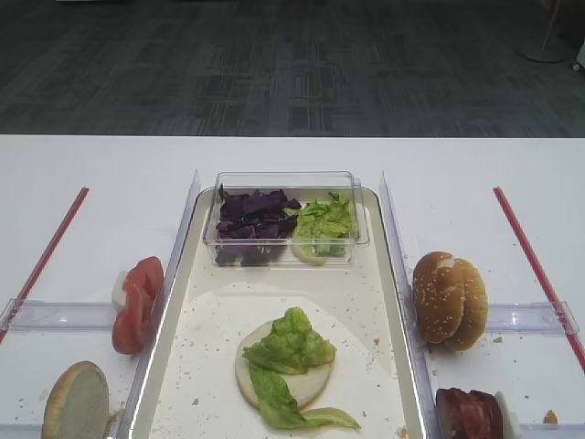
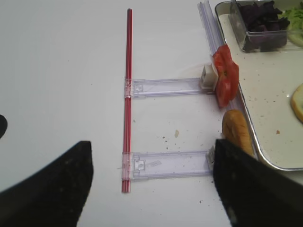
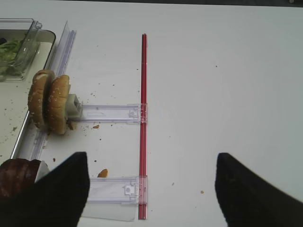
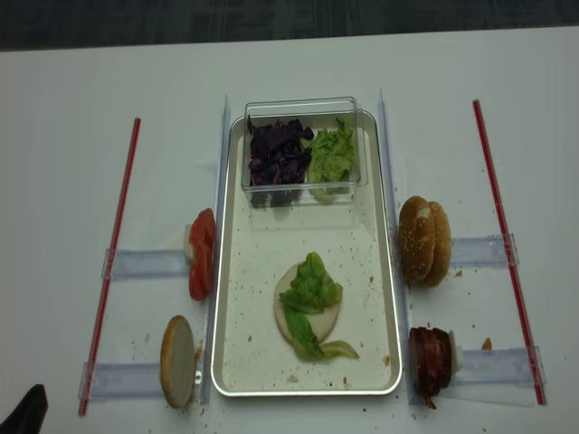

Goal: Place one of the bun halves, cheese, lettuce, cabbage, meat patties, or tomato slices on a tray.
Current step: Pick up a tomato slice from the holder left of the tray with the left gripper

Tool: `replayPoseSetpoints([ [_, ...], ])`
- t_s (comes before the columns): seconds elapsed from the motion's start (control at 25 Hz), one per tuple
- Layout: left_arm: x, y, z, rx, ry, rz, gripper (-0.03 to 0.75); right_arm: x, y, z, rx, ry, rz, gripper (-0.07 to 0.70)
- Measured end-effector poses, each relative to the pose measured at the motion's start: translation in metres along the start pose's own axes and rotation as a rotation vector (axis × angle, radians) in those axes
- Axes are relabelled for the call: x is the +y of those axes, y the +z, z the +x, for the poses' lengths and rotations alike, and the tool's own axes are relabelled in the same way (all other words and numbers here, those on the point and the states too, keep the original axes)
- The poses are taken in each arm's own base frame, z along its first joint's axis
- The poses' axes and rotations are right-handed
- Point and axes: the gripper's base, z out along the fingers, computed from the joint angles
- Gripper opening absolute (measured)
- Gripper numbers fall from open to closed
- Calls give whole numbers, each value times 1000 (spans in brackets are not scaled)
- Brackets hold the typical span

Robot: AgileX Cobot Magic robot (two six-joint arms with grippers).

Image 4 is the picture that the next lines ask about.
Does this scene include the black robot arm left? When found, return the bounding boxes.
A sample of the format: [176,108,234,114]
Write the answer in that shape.
[0,384,48,434]

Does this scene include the green lettuce in container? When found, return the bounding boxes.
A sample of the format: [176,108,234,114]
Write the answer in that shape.
[300,118,355,184]

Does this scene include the lettuce leaf on bun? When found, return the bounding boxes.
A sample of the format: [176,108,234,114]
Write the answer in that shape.
[280,252,359,361]

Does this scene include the standing tomato slices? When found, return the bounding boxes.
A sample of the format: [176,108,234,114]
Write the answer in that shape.
[188,208,215,301]

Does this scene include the bacon meat stack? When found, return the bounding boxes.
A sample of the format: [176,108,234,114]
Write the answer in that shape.
[409,327,456,410]

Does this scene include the white pusher block meat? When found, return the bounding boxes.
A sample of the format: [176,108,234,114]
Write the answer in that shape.
[448,330,463,377]

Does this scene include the purple cabbage pieces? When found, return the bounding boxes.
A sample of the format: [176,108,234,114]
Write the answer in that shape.
[247,118,314,187]

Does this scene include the clear plastic container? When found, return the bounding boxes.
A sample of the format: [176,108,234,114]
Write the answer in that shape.
[241,97,367,208]

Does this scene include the white metal tray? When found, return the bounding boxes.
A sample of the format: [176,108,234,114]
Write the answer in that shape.
[211,112,403,397]

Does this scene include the bottom bun on tray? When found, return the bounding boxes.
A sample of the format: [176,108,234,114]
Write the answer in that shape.
[273,262,340,344]

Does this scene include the sesame bun front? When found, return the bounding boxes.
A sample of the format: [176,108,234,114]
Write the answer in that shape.
[398,195,435,282]

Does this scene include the sesame bun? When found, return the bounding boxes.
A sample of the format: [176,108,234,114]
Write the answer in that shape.
[398,195,435,282]
[422,202,452,288]

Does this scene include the sesame bun rear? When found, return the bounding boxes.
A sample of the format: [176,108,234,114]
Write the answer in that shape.
[422,202,452,288]

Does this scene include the standing bun half left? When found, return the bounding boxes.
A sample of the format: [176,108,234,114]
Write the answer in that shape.
[160,315,195,409]

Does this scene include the left red strip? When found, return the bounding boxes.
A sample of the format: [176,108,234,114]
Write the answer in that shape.
[78,118,141,418]

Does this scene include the red strip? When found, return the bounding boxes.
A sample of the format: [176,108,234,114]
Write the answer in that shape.
[78,118,141,418]
[472,99,547,406]

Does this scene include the orange food crumb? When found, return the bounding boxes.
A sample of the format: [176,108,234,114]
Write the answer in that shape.
[481,337,492,351]

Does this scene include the right red strip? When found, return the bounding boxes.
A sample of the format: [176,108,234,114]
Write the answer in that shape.
[472,99,547,406]

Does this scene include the right clear vertical rail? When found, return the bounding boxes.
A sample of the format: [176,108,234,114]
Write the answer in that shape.
[378,90,422,406]

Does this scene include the clear vertical rail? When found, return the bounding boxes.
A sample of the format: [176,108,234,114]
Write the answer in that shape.
[199,96,231,406]
[378,90,422,406]

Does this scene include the left clear vertical rail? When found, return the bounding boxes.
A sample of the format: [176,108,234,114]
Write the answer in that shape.
[199,96,231,406]

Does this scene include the upper left clear rail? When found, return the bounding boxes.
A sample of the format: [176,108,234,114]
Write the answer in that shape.
[101,249,190,280]

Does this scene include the upper right clear rail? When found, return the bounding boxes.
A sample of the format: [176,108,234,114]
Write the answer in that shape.
[451,234,519,268]

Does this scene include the lower left clear rail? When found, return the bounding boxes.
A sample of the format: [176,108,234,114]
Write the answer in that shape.
[79,363,164,401]

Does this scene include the lower right clear rail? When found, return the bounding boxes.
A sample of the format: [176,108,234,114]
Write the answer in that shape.
[452,346,546,386]

